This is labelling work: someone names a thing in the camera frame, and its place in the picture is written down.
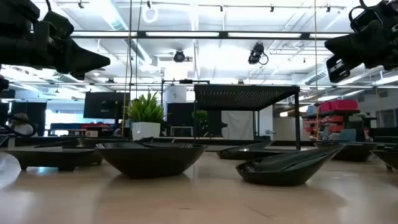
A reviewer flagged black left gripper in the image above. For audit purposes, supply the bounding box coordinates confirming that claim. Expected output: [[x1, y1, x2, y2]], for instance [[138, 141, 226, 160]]
[[0, 29, 111, 82]]

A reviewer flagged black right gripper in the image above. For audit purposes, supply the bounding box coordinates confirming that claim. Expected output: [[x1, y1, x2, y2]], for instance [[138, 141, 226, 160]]
[[323, 0, 398, 83]]

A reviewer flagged black pointed plate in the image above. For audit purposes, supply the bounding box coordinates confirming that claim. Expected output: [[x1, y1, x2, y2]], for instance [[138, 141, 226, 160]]
[[33, 139, 78, 149]]

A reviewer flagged black square mini plate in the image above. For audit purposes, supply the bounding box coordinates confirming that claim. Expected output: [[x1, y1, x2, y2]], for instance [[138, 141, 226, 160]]
[[2, 146, 104, 172]]

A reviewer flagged glossy black teardrop plate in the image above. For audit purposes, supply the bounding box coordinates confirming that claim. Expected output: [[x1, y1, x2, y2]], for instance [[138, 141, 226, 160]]
[[313, 141, 385, 163], [216, 141, 300, 161], [371, 148, 398, 171], [235, 144, 346, 187]]

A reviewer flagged large black bowl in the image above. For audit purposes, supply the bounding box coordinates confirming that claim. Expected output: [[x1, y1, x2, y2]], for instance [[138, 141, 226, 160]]
[[95, 142, 208, 179]]

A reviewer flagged white LED light strip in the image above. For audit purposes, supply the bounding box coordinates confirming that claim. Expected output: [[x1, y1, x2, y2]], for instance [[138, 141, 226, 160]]
[[308, 32, 351, 39], [71, 31, 138, 37], [227, 32, 303, 39], [145, 31, 220, 38]]

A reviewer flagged black monitor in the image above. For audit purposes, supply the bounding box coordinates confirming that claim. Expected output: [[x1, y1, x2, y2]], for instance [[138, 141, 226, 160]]
[[83, 91, 131, 120]]

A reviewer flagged large red storage bin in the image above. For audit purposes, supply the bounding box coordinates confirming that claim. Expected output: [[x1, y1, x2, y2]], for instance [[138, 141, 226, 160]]
[[330, 99, 359, 112]]

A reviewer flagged black storage rack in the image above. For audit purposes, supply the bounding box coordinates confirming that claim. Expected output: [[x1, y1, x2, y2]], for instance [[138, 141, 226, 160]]
[[300, 108, 379, 142]]

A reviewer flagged red bench strip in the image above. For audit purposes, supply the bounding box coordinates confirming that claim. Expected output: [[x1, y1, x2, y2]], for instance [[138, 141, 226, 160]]
[[80, 123, 111, 131]]

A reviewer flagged black partition panel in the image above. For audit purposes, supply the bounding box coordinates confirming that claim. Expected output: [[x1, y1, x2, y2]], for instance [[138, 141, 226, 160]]
[[10, 100, 48, 137]]

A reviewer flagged small black footed plate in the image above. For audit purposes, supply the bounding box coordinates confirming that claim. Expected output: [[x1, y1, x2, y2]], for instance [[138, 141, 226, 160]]
[[76, 136, 131, 149]]

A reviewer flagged green spiky plant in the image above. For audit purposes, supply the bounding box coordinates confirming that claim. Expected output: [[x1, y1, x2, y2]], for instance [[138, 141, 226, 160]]
[[125, 90, 167, 124]]

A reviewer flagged blue-grey box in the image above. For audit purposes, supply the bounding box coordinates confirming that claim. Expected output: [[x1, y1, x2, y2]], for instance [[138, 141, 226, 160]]
[[339, 128, 358, 142]]

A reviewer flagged person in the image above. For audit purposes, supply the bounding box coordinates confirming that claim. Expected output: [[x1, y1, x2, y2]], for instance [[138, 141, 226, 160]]
[[8, 111, 35, 137]]

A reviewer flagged white square plant pot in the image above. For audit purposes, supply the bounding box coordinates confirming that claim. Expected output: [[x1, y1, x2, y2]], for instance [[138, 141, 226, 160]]
[[131, 121, 162, 141]]

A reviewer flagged black screen panel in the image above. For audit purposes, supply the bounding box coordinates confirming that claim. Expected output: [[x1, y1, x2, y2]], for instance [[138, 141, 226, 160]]
[[165, 102, 197, 128]]

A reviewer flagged black perforated metal shelf riser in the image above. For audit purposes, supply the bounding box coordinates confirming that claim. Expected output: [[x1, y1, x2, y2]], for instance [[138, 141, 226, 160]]
[[194, 83, 302, 151]]

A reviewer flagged small green leafy plant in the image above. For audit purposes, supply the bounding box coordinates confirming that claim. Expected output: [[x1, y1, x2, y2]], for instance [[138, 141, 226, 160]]
[[191, 109, 210, 138]]

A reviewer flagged white cloth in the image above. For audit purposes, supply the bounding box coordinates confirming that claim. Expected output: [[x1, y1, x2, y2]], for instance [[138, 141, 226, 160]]
[[221, 110, 255, 141]]

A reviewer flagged yellow hanging cord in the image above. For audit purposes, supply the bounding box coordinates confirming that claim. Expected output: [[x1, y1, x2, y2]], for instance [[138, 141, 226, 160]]
[[313, 0, 320, 141]]

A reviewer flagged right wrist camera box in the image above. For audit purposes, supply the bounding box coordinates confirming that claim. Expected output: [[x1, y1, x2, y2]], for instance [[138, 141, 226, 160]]
[[348, 5, 376, 34]]

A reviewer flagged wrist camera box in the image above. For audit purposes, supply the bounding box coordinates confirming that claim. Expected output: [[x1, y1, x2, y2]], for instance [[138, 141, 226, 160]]
[[348, 5, 376, 34], [41, 11, 75, 41]]

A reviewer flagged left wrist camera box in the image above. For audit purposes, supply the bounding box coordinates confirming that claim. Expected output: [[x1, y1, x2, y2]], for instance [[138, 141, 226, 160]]
[[41, 11, 75, 41]]

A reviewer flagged black hanging cable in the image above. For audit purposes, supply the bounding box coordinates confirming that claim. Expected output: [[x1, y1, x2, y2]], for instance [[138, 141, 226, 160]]
[[134, 0, 143, 100], [127, 0, 134, 94]]

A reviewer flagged white hanging ring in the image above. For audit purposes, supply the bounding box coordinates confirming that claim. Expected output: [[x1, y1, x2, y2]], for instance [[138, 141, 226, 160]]
[[142, 5, 159, 24]]

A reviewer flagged black ceiling camera with cable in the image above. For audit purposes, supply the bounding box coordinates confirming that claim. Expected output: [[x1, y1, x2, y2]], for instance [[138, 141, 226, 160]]
[[248, 42, 269, 66]]

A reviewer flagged round black ceiling camera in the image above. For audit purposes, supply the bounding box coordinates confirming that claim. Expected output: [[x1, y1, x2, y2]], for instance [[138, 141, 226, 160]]
[[173, 49, 187, 63]]

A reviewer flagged black camera stand frame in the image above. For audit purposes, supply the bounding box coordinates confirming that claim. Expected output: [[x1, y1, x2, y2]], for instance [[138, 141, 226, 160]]
[[160, 78, 211, 138]]

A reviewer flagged black overhead frame bar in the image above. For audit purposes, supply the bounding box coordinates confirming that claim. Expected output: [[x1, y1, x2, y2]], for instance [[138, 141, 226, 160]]
[[70, 30, 354, 40]]

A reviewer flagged black table side rail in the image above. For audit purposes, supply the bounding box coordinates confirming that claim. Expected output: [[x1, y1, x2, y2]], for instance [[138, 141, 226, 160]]
[[0, 135, 398, 147]]

